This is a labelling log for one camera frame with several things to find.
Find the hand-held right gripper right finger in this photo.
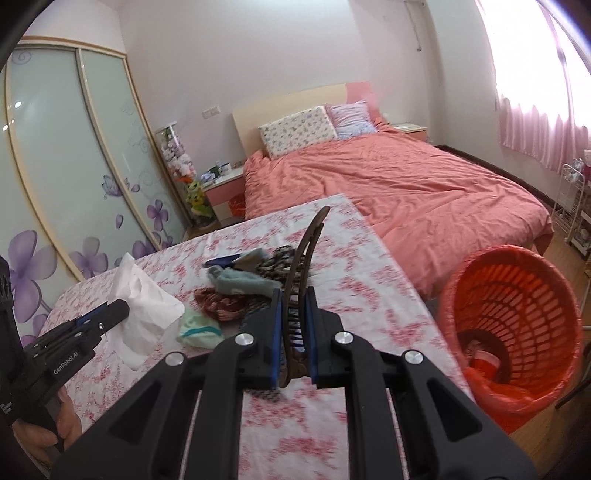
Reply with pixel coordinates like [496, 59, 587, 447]
[307, 286, 539, 480]

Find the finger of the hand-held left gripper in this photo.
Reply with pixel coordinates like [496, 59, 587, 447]
[34, 299, 131, 344]
[76, 302, 114, 324]

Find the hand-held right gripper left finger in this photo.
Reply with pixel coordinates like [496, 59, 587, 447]
[51, 289, 284, 480]

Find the red patterned cloth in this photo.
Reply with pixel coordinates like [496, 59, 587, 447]
[193, 286, 273, 321]

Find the orange plastic waste basket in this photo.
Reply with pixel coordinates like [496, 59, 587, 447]
[438, 244, 583, 435]

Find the person's left hand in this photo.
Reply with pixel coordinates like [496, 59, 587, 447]
[13, 392, 84, 469]

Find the grey teal cloth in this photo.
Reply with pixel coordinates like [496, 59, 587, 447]
[208, 267, 278, 296]

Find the black white patterned scrunchie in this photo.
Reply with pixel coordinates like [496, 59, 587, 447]
[256, 246, 317, 282]

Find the pale green cloth pouch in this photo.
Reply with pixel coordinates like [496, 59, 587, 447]
[177, 307, 225, 349]

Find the grey beige cloth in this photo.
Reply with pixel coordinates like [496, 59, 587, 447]
[231, 248, 269, 271]

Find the wardrobe with flower glass doors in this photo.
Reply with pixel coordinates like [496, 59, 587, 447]
[0, 39, 192, 352]

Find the pink white nightstand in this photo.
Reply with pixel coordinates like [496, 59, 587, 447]
[203, 167, 247, 227]
[390, 122, 428, 144]

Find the stack of plush toys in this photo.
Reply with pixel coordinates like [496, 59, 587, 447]
[156, 124, 215, 228]

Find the salmon pink duvet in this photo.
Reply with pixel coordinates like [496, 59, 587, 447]
[242, 122, 553, 301]

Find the white floral pillow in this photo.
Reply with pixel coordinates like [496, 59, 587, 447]
[257, 105, 340, 161]

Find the pink striped pillow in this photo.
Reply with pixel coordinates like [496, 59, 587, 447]
[325, 99, 377, 140]

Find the bed with beige headboard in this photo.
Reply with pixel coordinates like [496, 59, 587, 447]
[231, 82, 555, 305]

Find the white shelf cart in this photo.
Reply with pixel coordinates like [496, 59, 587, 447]
[570, 152, 591, 260]

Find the pink curtain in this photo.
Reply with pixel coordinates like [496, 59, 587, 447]
[475, 0, 591, 169]

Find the white wire rack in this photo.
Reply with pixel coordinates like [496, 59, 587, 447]
[551, 159, 583, 247]

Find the wall pipe cable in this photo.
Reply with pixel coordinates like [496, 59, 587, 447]
[412, 2, 424, 52]

